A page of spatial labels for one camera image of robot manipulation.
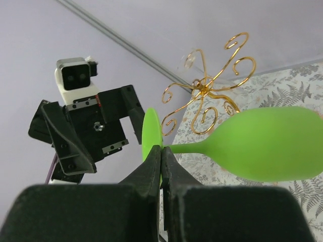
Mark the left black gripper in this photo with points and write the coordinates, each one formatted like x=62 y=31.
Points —
x=97 y=131

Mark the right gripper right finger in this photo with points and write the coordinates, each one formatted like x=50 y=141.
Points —
x=195 y=212

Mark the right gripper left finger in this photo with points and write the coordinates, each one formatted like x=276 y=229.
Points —
x=126 y=211

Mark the green wine glass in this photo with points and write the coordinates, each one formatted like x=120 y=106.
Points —
x=269 y=144

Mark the back clear wine glass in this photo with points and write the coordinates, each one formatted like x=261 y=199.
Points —
x=193 y=66

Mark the floral table mat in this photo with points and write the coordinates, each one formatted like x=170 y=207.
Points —
x=292 y=87

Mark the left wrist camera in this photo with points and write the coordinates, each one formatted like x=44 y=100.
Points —
x=73 y=78

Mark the gold wire glass rack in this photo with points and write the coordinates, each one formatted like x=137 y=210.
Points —
x=200 y=89

